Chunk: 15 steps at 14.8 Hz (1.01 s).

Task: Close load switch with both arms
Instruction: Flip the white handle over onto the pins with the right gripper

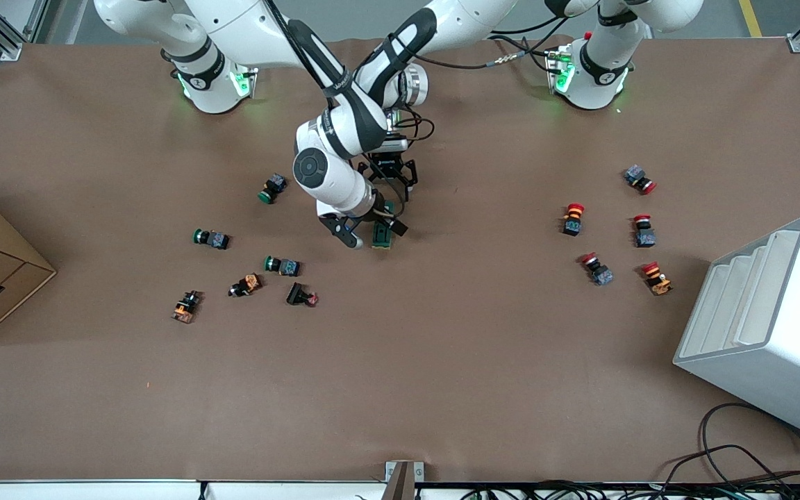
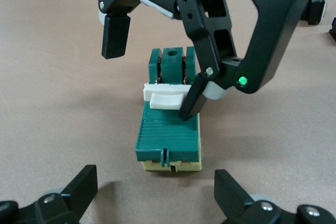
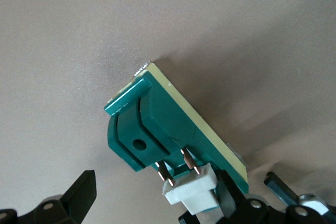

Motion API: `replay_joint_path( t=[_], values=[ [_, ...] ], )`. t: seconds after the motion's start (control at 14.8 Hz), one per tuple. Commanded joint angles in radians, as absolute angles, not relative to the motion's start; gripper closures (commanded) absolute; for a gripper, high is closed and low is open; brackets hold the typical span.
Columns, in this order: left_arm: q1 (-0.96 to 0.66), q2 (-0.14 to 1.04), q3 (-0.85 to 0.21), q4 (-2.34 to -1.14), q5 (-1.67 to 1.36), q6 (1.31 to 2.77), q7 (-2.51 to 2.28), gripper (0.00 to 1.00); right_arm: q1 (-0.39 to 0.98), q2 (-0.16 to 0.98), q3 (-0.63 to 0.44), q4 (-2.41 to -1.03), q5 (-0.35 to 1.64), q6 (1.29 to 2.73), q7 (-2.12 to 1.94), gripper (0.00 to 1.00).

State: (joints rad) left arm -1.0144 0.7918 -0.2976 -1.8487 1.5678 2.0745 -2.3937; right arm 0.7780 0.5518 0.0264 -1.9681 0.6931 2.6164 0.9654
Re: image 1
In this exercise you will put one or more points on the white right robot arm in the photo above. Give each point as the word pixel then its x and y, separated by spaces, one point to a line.
pixel 330 173

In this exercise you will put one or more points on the green button grey contact block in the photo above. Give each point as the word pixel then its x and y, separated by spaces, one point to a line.
pixel 289 267
pixel 275 184
pixel 216 240

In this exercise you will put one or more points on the metal table edge bracket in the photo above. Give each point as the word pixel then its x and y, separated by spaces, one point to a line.
pixel 403 479

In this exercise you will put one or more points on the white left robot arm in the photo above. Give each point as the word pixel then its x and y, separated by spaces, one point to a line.
pixel 594 69

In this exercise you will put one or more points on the green load switch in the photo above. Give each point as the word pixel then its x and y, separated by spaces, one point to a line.
pixel 381 238

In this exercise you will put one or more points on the white slotted storage rack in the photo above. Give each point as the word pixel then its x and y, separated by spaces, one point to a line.
pixel 789 333

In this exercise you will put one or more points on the white table edge rail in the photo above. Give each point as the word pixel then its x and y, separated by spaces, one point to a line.
pixel 94 490

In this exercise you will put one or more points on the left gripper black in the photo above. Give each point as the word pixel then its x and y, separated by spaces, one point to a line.
pixel 387 164

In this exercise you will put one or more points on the red button orange contact block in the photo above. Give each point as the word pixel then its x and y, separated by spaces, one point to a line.
pixel 657 281

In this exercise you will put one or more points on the black switch red contact block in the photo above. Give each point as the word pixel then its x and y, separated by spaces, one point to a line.
pixel 297 294

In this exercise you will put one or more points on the red button silver collar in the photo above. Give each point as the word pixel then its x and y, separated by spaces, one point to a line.
pixel 601 274

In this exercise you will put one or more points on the red button grey contact block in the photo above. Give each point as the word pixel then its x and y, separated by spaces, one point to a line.
pixel 645 237
pixel 635 175

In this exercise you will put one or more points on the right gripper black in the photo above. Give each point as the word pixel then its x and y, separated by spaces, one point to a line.
pixel 381 214

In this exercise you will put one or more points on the red button orange striped collar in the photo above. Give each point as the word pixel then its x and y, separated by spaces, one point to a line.
pixel 572 223

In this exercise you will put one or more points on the brown table cover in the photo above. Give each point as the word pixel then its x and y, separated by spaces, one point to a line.
pixel 442 382

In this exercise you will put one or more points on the black button orange contact block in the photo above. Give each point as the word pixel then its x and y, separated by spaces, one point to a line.
pixel 247 283
pixel 185 309

